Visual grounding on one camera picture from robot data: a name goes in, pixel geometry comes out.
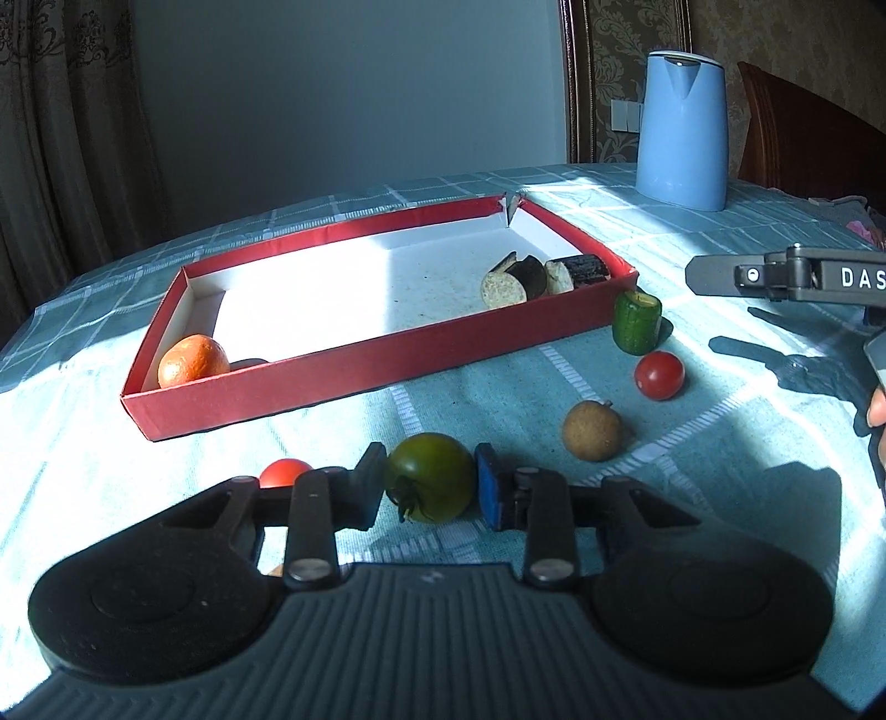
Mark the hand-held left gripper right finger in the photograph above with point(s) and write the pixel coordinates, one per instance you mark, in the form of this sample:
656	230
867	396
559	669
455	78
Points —
490	484

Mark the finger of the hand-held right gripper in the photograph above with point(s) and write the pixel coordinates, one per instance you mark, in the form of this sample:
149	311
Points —
727	275

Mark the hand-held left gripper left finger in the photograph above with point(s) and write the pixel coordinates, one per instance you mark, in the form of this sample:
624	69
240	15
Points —
370	484

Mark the green tomato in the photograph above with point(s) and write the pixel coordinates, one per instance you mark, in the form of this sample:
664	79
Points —
432	474

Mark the red cherry tomato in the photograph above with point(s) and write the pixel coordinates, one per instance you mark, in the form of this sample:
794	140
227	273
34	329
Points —
660	375
284	473

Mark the green cucumber piece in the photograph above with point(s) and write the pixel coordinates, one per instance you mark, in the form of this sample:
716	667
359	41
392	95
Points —
633	325

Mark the red cardboard box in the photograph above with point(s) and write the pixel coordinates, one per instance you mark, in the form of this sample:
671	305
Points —
311	396

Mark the brown longan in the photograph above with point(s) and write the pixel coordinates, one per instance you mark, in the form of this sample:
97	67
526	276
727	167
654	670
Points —
590	433

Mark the person's right hand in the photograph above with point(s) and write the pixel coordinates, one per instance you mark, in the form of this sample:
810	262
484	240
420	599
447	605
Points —
878	414

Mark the pink cloth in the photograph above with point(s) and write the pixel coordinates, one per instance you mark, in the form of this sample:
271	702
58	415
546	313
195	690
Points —
862	227

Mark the teal checked tablecloth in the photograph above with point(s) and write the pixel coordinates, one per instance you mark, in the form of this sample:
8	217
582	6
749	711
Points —
484	388

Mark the long eggplant piece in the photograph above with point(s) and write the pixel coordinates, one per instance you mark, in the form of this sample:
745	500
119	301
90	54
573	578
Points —
588	270

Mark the blue electric kettle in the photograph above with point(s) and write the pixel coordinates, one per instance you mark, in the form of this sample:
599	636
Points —
682	138

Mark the wedge eggplant piece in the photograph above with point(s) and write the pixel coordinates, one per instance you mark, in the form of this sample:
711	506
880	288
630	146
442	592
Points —
503	289

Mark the orange tangerine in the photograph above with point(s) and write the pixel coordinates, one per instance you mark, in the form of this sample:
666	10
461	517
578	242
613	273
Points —
190	360

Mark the small eggplant slice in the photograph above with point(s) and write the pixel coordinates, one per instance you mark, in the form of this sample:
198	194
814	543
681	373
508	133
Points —
505	263

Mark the brown patterned curtain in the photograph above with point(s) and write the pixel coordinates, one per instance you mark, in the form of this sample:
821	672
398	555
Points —
62	138

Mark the white wall switch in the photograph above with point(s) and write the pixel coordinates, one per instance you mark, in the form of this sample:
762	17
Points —
626	114

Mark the dark wooden frame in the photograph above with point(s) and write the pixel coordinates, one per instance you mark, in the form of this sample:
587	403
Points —
578	83

